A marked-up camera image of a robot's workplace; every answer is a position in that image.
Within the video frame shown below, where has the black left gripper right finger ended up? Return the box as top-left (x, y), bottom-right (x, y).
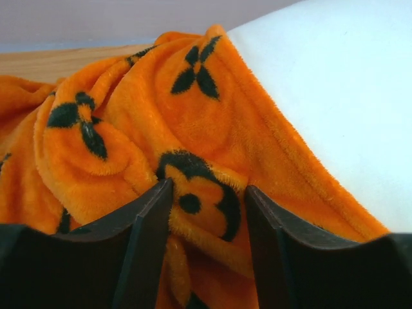
top-left (245, 186), bottom-right (411, 308)

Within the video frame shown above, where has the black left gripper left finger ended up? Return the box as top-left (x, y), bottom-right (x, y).
top-left (1, 180), bottom-right (173, 308)

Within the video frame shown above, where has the orange patterned plush pillowcase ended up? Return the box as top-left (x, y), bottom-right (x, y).
top-left (1, 26), bottom-right (387, 308)

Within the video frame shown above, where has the white pillow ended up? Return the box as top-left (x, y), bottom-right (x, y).
top-left (228, 0), bottom-right (411, 232)

